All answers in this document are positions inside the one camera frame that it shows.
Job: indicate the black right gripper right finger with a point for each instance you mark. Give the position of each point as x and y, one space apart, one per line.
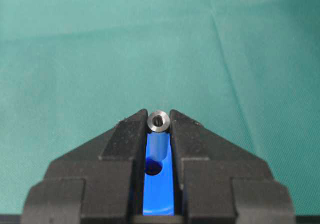
218 182

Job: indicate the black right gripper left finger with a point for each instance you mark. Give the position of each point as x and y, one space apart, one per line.
100 181

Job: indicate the grey metal shaft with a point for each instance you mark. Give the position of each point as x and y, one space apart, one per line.
158 123

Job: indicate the blue plastic gear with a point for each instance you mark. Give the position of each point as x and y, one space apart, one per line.
158 194

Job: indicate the green table mat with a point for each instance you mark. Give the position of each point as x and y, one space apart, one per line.
248 70

